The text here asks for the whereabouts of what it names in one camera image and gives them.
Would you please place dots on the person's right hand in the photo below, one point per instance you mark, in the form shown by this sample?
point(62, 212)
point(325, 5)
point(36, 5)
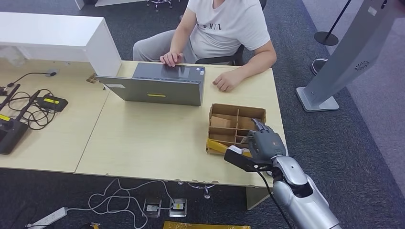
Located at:
point(172, 59)

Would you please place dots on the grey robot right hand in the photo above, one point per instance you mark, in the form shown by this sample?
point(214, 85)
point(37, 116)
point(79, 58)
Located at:
point(265, 143)

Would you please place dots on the person's left hand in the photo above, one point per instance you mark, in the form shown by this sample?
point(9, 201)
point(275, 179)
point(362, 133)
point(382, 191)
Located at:
point(228, 81)

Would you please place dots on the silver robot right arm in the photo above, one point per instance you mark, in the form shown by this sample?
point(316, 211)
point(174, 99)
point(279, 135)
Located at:
point(303, 205)

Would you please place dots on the person's right forearm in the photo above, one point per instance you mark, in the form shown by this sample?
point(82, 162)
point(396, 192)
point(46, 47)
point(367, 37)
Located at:
point(182, 38)

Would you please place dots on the person's left forearm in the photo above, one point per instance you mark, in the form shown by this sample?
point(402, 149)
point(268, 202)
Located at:
point(259, 61)

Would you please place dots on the person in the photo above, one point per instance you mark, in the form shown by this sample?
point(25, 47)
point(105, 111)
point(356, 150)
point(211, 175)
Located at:
point(227, 28)

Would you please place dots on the cardboard divider box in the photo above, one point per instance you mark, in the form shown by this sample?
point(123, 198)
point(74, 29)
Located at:
point(246, 111)

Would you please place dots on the grey laptop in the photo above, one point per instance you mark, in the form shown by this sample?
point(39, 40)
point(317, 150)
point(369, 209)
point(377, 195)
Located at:
point(158, 91)

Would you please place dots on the brown cardboard piece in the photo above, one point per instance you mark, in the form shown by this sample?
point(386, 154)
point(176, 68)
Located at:
point(221, 122)

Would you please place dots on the yellow strip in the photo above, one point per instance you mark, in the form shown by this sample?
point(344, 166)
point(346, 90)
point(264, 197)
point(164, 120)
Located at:
point(218, 147)

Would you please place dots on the pale wooden desk leg panel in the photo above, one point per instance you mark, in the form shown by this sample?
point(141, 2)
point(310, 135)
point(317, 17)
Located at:
point(254, 197)

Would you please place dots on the chrome stool base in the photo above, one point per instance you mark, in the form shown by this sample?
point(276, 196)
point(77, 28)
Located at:
point(156, 3)

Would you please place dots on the brown cardboard scrap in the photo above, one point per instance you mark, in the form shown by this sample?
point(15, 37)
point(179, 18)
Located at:
point(92, 79)

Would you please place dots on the white furniture base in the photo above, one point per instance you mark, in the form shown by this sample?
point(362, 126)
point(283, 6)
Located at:
point(110, 2)

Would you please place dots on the chrome round base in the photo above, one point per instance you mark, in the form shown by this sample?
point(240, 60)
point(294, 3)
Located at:
point(319, 60)

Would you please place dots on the yellow floor tape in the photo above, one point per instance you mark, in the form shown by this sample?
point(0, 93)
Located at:
point(205, 226)

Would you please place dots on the floor socket with yellow label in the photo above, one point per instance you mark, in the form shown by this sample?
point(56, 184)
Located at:
point(177, 213)

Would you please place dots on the grey kiosk stand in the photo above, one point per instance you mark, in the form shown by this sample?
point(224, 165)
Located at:
point(348, 57)

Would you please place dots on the white desk hutch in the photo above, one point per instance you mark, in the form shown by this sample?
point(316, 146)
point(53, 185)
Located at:
point(47, 34)

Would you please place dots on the black power adapter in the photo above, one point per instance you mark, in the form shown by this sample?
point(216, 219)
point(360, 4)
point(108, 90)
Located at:
point(52, 104)

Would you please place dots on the floor socket with white plug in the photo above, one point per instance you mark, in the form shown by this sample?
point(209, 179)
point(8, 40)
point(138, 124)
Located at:
point(148, 215)

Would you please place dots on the clear plastic wrap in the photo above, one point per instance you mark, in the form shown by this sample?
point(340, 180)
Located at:
point(12, 55)

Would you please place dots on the small black plug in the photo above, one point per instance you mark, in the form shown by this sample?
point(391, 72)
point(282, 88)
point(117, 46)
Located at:
point(3, 91)

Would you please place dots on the black router with antennas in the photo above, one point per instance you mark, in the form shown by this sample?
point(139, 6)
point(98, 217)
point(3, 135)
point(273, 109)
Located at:
point(11, 136)

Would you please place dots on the white power strip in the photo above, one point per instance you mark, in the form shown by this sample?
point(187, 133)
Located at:
point(47, 218)

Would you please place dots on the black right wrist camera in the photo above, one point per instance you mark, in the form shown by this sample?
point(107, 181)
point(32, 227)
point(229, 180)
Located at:
point(240, 161)

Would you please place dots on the black stanchion post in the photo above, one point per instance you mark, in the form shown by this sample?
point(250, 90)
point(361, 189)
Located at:
point(326, 38)

